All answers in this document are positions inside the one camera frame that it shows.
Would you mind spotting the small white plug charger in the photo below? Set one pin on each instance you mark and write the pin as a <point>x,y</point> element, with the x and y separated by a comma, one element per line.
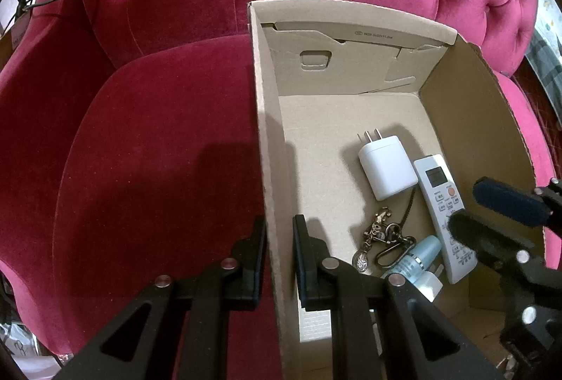
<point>430,285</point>

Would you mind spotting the cardboard box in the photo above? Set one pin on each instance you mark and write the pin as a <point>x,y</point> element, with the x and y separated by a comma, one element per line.
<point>316,134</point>

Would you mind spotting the light green small bottle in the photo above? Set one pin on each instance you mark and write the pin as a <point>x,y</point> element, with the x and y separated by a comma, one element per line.
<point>421,255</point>

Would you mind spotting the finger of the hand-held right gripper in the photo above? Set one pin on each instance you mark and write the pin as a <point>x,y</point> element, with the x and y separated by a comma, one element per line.
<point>483,237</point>
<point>505,195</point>

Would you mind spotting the white remote control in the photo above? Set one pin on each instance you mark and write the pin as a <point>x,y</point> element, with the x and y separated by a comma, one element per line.
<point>434,191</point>

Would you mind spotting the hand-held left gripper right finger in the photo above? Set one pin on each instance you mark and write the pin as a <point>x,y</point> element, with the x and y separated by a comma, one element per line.
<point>300,261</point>

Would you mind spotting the grey plaid blanket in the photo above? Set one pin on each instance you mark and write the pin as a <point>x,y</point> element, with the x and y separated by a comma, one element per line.
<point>546,64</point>

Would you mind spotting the large white plug charger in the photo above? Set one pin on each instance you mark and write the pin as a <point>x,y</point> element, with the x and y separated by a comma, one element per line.
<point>386,169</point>

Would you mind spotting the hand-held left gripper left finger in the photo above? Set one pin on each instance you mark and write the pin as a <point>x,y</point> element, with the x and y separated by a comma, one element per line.
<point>261,257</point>

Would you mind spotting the red velvet tufted sofa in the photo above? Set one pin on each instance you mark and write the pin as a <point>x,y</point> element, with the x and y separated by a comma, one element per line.
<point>153,143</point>

